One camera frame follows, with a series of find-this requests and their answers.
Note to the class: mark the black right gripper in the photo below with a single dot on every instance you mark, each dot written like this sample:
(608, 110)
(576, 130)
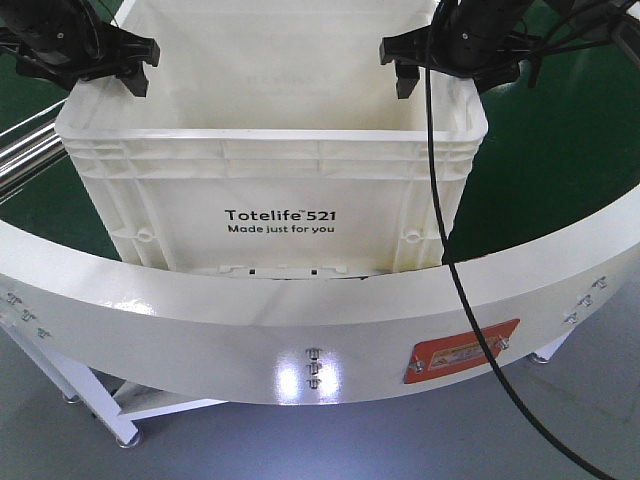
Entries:
(466, 39)

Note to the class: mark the steel transfer rollers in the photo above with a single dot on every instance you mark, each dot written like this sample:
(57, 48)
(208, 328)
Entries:
(27, 150)

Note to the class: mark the white plastic tote box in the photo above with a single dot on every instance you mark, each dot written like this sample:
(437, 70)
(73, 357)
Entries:
(271, 142)

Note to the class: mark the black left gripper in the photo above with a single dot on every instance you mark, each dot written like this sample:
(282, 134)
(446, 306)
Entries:
(66, 41)

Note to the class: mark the orange warning plate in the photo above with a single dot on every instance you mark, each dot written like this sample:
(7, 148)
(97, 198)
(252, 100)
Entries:
(445, 356)

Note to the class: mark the white round conveyor frame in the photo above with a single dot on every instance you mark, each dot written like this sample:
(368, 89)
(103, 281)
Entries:
(244, 339)

